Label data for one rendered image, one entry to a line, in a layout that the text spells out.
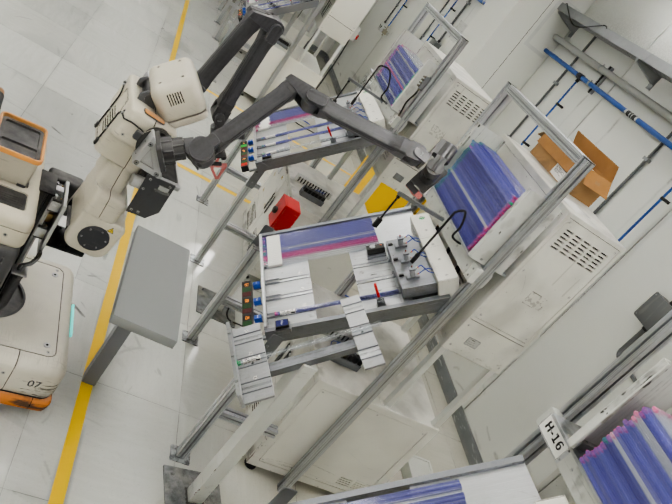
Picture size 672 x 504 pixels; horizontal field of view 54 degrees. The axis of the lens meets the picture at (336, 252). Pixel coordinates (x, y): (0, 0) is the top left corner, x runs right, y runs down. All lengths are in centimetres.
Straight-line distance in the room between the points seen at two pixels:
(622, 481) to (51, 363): 186
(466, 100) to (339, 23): 329
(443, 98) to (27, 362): 244
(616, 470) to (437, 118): 246
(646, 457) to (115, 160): 173
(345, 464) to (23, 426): 133
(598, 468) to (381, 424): 134
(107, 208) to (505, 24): 396
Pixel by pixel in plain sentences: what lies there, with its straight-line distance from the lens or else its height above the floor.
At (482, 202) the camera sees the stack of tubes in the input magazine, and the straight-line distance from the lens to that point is 255.
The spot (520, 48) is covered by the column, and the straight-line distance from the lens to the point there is 571.
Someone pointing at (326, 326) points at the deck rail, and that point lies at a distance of 251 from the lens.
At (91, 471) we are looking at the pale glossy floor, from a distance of 272.
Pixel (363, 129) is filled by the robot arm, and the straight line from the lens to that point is 215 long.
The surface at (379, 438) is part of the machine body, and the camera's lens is 300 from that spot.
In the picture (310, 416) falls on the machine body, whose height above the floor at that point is 43.
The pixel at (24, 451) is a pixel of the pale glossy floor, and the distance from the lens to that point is 268.
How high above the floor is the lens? 205
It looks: 23 degrees down
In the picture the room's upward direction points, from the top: 39 degrees clockwise
